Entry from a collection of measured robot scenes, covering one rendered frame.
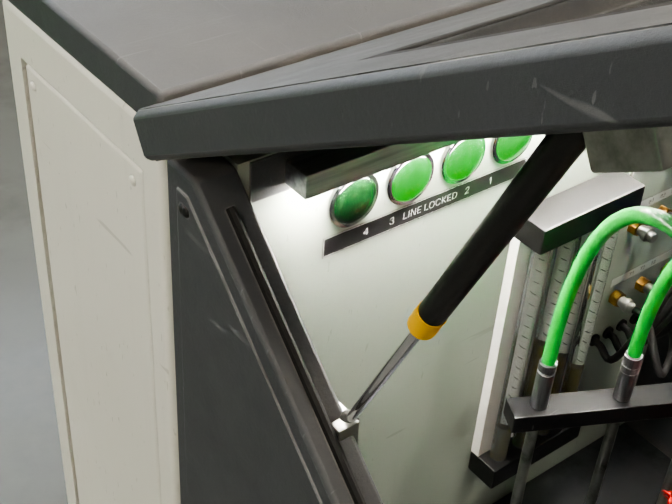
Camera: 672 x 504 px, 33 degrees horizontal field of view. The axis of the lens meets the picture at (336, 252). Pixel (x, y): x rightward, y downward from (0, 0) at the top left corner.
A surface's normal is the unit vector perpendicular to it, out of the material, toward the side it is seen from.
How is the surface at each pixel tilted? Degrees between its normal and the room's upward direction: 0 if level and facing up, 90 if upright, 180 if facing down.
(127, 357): 90
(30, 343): 0
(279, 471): 90
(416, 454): 90
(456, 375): 90
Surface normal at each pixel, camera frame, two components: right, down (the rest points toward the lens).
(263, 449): -0.79, 0.32
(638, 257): 0.61, 0.50
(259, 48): 0.06, -0.80
